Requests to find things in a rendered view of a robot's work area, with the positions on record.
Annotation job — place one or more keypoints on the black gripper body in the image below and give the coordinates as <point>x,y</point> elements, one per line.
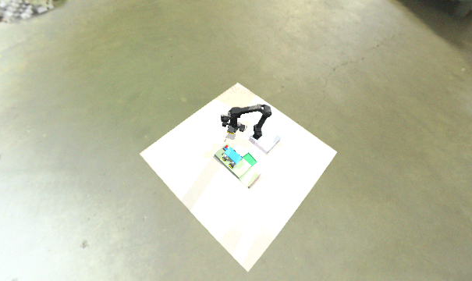
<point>241,127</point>

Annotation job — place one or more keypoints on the blue trolley with black wheels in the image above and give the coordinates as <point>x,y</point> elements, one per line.
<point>231,153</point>

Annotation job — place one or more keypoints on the green tray floor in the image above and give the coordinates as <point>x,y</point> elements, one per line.
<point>249,159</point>

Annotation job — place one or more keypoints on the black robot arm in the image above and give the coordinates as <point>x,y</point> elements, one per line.
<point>235,112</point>

